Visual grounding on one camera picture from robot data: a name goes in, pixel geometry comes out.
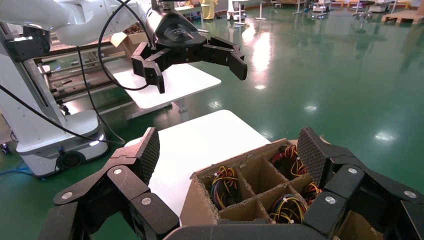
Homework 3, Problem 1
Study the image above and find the white rectangular desk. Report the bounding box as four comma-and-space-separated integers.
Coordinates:
105, 57, 222, 124

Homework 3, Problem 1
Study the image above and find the cardboard box with dividers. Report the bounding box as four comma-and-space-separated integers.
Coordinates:
180, 136, 385, 240

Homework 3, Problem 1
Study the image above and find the blue floor cable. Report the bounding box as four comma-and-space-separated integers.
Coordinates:
0, 164, 35, 178

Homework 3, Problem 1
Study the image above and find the silver power supply with cables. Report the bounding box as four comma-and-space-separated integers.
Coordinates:
269, 144, 307, 178
208, 165, 241, 211
268, 193, 309, 224
303, 182, 323, 206

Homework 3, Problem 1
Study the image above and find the black round stool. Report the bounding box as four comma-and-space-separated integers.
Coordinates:
352, 0, 379, 31

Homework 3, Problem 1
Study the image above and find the long black floor cable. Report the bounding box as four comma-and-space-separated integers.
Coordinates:
0, 84, 126, 145

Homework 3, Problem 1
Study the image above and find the black looped gripper cable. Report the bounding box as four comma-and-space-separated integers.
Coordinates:
97, 0, 154, 92

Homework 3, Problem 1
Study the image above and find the wooden pallet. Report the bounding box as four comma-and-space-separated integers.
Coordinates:
380, 9, 424, 25

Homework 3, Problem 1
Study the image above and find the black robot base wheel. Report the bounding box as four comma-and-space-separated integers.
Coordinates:
55, 150, 88, 172

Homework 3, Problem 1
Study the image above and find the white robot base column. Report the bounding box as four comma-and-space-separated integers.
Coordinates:
0, 23, 109, 179

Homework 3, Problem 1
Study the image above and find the standing person in yellow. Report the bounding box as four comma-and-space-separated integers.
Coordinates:
198, 0, 220, 21

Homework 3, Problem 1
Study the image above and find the black torso box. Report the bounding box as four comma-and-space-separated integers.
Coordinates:
4, 28, 51, 63

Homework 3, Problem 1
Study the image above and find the small open cardboard carton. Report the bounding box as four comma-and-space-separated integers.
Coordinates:
110, 22, 151, 51

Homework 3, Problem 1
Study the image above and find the distant white mobile robot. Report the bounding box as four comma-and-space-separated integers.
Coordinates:
311, 0, 333, 17

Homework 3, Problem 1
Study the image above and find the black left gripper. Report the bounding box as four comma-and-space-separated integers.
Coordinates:
130, 6, 249, 95

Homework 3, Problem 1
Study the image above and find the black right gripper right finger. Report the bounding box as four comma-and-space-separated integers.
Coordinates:
296, 127, 424, 240

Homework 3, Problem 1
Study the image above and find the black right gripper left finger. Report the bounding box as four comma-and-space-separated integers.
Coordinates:
39, 127, 180, 240

